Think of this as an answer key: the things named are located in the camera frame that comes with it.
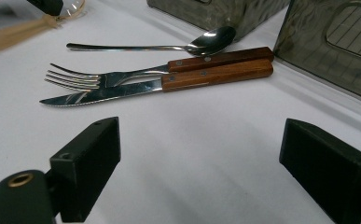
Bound smoky clear plastic bin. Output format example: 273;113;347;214
146;0;291;41
273;0;361;105

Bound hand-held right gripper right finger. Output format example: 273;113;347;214
279;118;361;224

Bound fork with wooden handle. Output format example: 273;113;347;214
43;46;275;92

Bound knife with wooden handle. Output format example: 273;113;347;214
38;59;274;108

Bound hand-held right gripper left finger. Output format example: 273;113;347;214
49;116;121;223

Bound metal spoon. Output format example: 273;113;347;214
65;25;237;58

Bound clear spoon with wooden handle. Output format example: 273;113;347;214
0;0;88;54

